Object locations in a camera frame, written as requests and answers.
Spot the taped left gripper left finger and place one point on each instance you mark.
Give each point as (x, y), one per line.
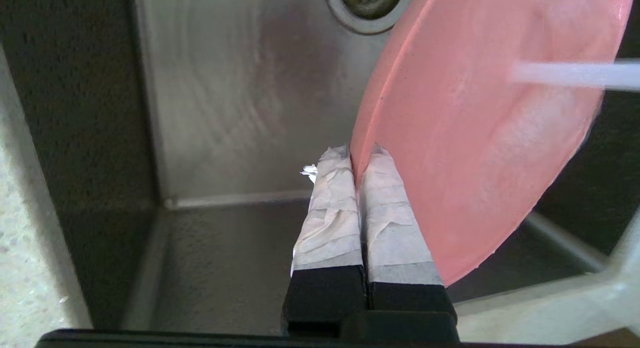
(327, 238)

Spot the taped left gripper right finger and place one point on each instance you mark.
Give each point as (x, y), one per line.
(395, 248)

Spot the pink plate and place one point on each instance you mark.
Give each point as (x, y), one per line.
(475, 113)

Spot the stainless steel sink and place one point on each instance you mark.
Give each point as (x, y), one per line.
(225, 113)

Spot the round metal drain strainer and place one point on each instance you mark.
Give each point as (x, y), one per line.
(350, 16)

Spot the running water stream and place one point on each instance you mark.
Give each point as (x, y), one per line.
(575, 74)

